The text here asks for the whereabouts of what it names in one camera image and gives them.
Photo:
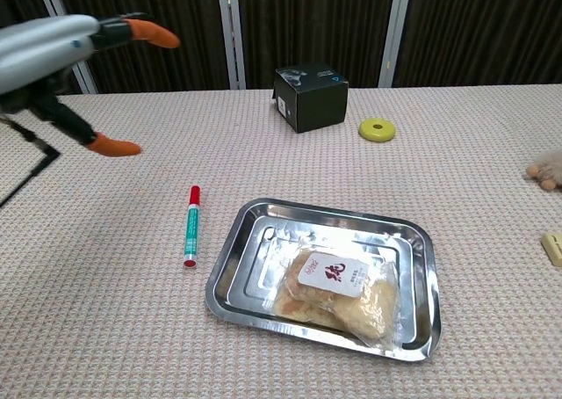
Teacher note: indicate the fluffy beige plush toy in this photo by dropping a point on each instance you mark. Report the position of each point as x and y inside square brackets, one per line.
[548, 168]

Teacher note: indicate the pale yellow plastic block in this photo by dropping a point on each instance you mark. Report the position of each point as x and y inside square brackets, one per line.
[553, 247]

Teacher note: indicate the grey metal partition post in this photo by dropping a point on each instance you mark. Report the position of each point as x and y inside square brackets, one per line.
[85, 76]
[232, 30]
[395, 32]

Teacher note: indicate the left silver hand orange fingertips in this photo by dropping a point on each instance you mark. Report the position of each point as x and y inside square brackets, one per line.
[39, 52]

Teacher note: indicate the checkered beige tablecloth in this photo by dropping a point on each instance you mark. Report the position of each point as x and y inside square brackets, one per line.
[131, 306]

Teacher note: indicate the bagged pastry snack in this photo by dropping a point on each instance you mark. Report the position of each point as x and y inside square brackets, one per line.
[340, 293]

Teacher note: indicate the black cardboard box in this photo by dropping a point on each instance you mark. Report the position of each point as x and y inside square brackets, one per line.
[314, 102]

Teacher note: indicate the stainless steel rectangular tray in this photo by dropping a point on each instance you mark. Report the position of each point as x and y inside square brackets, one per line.
[263, 267]

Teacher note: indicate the red and green marker pen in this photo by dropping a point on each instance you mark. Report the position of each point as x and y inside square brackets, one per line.
[192, 227]

